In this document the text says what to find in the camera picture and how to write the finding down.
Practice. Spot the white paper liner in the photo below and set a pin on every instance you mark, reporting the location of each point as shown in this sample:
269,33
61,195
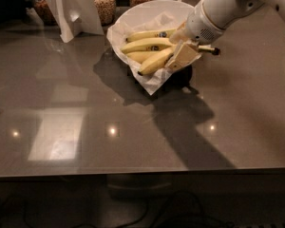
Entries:
148,79

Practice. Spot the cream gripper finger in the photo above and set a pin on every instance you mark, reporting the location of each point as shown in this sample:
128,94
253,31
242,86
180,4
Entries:
179,34
184,55

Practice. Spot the white folded card stand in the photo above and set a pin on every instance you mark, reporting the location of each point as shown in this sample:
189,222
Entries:
74,17

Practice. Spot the left dark glass jar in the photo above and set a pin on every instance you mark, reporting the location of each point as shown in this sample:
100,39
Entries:
42,9

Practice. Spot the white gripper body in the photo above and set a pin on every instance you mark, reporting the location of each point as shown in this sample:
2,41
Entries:
198,25

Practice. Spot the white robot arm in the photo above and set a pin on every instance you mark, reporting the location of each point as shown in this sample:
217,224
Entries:
223,13

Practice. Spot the white bowl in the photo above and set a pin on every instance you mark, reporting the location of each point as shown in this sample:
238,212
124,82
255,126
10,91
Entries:
160,5

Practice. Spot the small hidden yellow banana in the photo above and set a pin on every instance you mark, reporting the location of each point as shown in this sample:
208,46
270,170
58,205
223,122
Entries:
140,56

